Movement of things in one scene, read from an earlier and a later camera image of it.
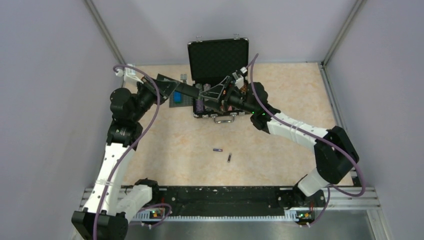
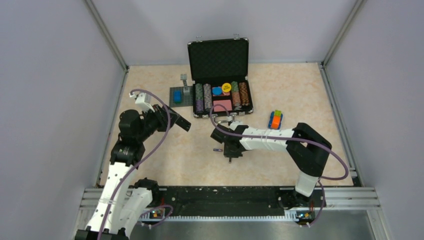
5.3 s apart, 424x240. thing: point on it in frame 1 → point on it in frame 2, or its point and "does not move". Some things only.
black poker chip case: [211, 64] does not move
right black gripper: [215, 92] → [228, 154]
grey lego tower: [183, 77] does not move
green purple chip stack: [199, 102] does not move
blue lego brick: [177, 97] does not move
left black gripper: [167, 87] → [161, 115]
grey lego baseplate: [187, 101] does not move
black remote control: [188, 89] → [183, 123]
